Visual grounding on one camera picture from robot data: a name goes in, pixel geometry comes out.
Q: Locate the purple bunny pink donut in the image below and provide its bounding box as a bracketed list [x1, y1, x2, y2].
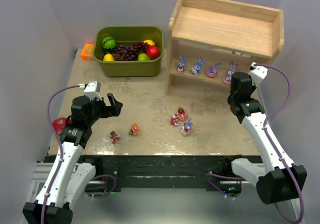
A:
[222, 61, 239, 85]
[204, 62, 224, 78]

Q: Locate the purple bunny with bottle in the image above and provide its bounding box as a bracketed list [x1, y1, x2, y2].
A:
[191, 58, 206, 76]

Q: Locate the purple bunny strawberry cake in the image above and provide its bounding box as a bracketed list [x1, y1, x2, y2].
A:
[176, 56, 187, 73]

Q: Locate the purple bunny orange cup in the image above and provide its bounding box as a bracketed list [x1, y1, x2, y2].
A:
[181, 118, 193, 135]

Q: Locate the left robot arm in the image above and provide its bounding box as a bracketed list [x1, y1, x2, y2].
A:
[22, 92, 123, 223]

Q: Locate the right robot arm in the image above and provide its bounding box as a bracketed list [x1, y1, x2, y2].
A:
[227, 71, 307, 204]

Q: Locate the red white box behind shelf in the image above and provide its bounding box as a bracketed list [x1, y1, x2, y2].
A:
[232, 51, 252, 58]

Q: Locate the wooden two-tier shelf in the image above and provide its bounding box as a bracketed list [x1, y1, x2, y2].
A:
[166, 0, 285, 89]

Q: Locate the red strawberry bear figure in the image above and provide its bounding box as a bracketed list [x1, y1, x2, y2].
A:
[109, 131, 120, 144]

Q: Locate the pink bear yellow flower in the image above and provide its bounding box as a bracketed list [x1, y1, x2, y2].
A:
[129, 123, 140, 136]

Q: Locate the yellow lemon toy front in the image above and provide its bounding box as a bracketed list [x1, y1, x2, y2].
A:
[103, 53, 114, 62]

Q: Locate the yellow lemon toy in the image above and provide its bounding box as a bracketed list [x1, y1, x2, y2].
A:
[103, 53, 114, 62]
[144, 40, 155, 46]

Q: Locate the red strawberry toy at edge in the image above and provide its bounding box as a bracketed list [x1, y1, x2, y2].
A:
[52, 117, 66, 135]

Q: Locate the orange snack box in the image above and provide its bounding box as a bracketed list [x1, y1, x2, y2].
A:
[80, 43, 95, 61]

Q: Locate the purple grape bunch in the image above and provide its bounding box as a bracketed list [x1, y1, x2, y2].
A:
[111, 42, 150, 61]

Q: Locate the green pear toy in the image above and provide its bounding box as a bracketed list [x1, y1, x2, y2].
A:
[137, 53, 150, 61]

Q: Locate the green watermelon toy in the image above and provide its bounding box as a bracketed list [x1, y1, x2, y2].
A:
[101, 36, 117, 50]

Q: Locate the pink bear with cake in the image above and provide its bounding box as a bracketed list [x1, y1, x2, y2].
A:
[170, 114, 179, 126]

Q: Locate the red apple toy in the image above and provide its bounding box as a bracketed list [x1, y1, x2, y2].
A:
[146, 46, 161, 60]

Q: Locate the green plastic basin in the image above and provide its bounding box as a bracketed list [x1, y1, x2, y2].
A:
[93, 26, 164, 77]

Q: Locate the pink bear strawberry donut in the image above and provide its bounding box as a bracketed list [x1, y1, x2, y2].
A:
[177, 106, 189, 121]

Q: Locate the yellow lemon toy back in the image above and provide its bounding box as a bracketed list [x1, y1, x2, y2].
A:
[144, 40, 155, 46]

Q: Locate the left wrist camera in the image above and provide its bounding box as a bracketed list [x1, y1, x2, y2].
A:
[78, 81, 102, 101]

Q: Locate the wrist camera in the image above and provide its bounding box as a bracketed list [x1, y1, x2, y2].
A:
[78, 81, 102, 101]
[248, 62, 268, 87]

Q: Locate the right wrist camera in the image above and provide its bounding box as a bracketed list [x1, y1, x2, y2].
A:
[248, 62, 268, 87]

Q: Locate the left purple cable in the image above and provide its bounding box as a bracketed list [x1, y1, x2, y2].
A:
[40, 84, 87, 224]

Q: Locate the purple cable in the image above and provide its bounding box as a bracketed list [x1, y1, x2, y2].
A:
[205, 63, 305, 224]
[40, 84, 87, 224]

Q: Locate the black base frame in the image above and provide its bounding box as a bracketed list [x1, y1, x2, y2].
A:
[44, 154, 261, 193]

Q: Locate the aluminium rail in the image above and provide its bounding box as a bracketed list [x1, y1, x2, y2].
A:
[44, 155, 299, 223]

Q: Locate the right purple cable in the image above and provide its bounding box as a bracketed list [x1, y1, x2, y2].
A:
[205, 63, 305, 224]

